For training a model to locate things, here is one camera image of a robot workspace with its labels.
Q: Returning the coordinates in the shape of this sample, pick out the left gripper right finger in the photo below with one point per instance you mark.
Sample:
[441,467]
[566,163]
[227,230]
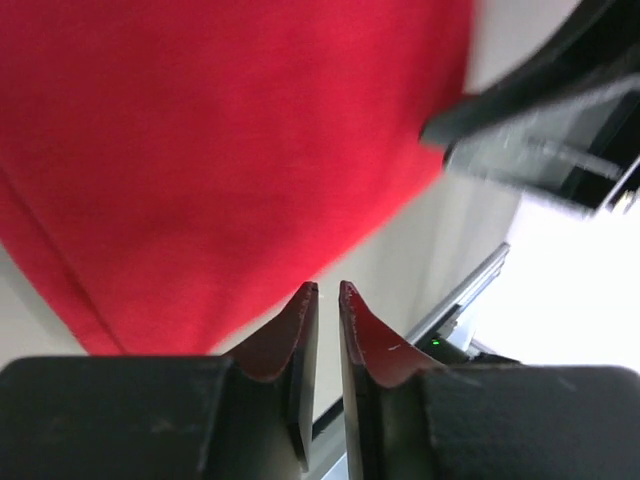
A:
[387,427]

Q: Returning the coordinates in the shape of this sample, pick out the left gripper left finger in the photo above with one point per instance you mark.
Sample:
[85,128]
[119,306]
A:
[266,414]

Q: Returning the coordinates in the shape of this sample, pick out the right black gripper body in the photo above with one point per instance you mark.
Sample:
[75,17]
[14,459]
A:
[564,125]

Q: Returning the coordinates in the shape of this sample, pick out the dark red t shirt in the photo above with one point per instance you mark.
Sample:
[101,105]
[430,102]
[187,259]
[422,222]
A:
[170,170]

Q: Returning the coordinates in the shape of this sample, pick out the aluminium frame rail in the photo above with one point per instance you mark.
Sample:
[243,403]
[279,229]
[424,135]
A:
[451,306]

